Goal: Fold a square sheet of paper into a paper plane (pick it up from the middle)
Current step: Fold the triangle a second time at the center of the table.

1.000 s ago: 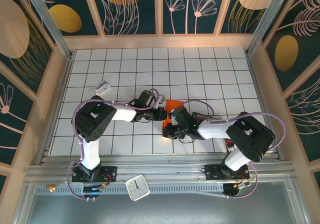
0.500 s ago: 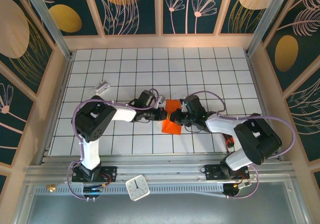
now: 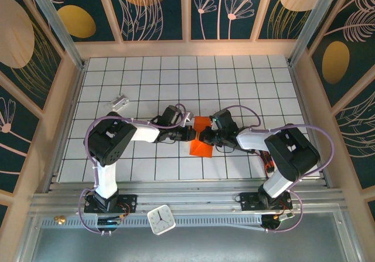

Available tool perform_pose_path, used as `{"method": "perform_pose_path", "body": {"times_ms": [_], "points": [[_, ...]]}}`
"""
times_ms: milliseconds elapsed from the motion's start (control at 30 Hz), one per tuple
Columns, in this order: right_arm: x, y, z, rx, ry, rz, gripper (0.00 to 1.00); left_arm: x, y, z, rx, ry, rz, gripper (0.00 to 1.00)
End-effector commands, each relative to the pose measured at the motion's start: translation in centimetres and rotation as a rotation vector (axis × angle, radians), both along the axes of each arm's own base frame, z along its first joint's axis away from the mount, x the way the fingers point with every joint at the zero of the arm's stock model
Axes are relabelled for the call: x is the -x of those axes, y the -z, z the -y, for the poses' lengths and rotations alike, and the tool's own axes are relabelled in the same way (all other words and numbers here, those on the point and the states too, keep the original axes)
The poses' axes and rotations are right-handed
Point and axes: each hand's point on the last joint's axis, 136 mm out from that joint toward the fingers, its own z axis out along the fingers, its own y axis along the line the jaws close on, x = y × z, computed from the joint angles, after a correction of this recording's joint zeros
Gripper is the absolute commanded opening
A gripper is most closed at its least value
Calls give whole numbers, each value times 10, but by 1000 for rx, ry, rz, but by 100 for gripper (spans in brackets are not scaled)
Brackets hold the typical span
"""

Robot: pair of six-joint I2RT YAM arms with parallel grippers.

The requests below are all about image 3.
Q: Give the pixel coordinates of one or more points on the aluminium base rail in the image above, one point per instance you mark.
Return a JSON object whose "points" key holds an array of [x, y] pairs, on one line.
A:
{"points": [[190, 199]]}

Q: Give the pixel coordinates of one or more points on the aluminium corner post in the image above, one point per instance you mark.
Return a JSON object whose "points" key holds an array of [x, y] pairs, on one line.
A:
{"points": [[315, 24], [58, 30]]}

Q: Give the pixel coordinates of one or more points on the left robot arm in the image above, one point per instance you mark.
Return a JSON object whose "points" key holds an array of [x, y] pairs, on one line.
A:
{"points": [[111, 139]]}

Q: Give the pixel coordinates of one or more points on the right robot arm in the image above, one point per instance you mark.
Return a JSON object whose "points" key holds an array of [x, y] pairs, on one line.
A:
{"points": [[293, 153]]}

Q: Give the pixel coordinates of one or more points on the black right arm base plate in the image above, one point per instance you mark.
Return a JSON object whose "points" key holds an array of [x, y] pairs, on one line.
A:
{"points": [[249, 200]]}

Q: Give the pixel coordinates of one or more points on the orange paper sheet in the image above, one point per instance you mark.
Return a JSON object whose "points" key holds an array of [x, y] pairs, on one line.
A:
{"points": [[202, 149]]}

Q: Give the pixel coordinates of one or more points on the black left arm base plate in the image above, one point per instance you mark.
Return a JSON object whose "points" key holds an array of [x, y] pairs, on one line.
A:
{"points": [[129, 203]]}

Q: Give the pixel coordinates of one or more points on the clear plastic small box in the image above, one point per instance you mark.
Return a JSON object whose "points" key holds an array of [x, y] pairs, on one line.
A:
{"points": [[117, 102]]}

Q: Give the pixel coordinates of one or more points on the aluminium side rail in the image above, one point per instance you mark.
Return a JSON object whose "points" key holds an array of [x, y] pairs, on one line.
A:
{"points": [[312, 127], [65, 127]]}

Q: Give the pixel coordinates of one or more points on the white square clock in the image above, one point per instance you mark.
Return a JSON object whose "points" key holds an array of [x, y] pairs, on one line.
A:
{"points": [[161, 219]]}

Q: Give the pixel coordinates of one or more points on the brass knob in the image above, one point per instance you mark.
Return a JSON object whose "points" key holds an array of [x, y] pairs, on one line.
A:
{"points": [[60, 219]]}

